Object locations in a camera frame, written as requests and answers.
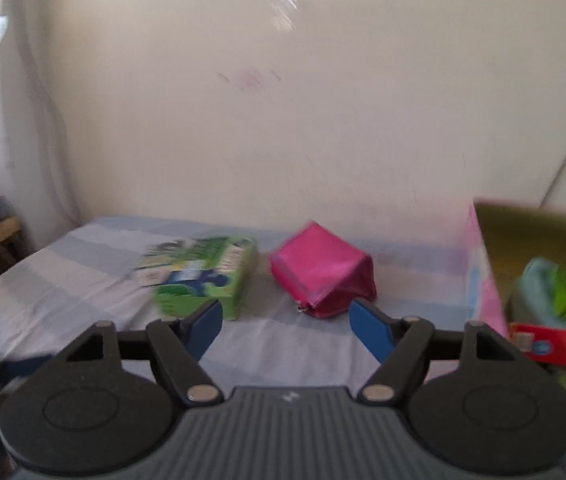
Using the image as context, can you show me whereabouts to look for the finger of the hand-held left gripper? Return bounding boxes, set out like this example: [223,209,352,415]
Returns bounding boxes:
[0,356,54,407]

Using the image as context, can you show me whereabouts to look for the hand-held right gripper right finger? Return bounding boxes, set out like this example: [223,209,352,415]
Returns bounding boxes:
[348,298,531,406]

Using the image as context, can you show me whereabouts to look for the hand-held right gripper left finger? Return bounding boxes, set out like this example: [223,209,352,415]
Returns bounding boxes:
[50,299,225,406]

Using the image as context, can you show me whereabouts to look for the magenta zip pouch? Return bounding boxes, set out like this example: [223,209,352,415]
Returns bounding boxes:
[269,220,378,320]

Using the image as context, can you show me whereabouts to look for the pink tin box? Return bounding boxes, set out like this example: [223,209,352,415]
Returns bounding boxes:
[455,199,566,480]

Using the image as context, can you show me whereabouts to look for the red cardboard box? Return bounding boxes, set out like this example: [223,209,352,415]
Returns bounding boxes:
[508,322,566,371]

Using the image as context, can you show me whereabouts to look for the green cardboard box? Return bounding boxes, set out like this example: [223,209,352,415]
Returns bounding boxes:
[133,236,259,322]

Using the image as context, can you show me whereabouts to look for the light blue striped bed sheet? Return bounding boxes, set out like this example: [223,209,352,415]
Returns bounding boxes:
[0,216,478,396]

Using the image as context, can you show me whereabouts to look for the wooden stool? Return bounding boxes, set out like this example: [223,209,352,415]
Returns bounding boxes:
[0,216,25,262]

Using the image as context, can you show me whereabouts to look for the teal folded cloth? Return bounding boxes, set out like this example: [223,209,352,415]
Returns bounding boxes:
[510,257,566,328]

